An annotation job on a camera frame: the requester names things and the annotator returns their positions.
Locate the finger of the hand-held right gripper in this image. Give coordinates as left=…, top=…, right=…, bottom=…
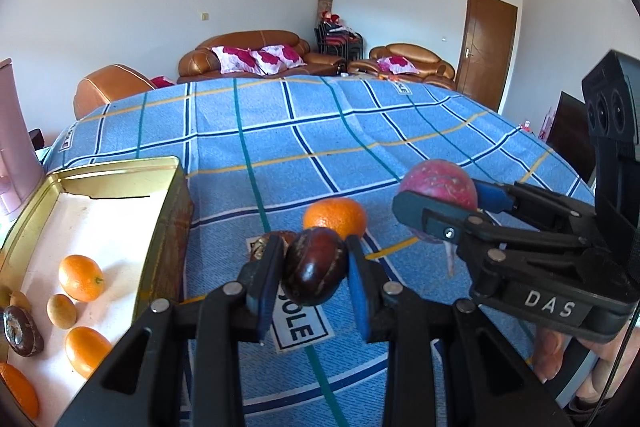
left=391, top=190, right=592, bottom=293
left=475, top=179, right=598, bottom=248

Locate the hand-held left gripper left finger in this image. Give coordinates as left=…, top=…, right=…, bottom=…
left=55, top=234, right=286, bottom=427

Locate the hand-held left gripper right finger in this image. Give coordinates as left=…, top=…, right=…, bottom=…
left=345, top=234, right=573, bottom=427

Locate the red round radish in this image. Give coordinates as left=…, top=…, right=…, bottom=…
left=397, top=159, right=479, bottom=280

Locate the round dark passion fruit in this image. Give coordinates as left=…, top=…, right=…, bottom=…
left=281, top=227, right=348, bottom=306

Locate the gold metal tin tray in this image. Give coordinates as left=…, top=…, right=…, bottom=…
left=0, top=156, right=195, bottom=427

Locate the small tangerine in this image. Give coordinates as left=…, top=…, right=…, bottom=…
left=65, top=326, right=113, bottom=379
left=58, top=254, right=106, bottom=303
left=302, top=198, right=368, bottom=240

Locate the small yellow fruit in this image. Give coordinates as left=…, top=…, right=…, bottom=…
left=9, top=290, right=32, bottom=314
left=46, top=293, right=78, bottom=330

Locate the large dark passion fruit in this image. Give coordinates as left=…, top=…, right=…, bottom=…
left=2, top=305, right=45, bottom=356

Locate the large orange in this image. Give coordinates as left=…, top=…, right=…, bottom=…
left=0, top=362, right=40, bottom=420

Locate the person's right hand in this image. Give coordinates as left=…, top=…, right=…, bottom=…
left=529, top=327, right=569, bottom=384

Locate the wrinkled dark passion fruit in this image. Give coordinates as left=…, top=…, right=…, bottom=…
left=250, top=230, right=297, bottom=263

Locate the pink printed item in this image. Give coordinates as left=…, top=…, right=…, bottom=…
left=539, top=107, right=556, bottom=140

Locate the dark cabinet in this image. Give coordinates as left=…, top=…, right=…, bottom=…
left=546, top=91, right=598, bottom=182

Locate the blue plaid tablecloth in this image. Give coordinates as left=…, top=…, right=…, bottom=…
left=42, top=76, right=596, bottom=427

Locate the brown wooden door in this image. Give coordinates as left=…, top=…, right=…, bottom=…
left=456, top=0, right=518, bottom=112

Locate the stack of dark chairs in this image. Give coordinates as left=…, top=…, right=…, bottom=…
left=314, top=21, right=363, bottom=62

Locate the brown leather sofa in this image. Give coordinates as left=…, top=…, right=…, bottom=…
left=177, top=30, right=346, bottom=84

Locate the brown white-striped leather armchair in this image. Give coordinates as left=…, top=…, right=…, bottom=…
left=73, top=64, right=173, bottom=120

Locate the pink plastic appliance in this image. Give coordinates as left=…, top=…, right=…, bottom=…
left=0, top=58, right=46, bottom=223

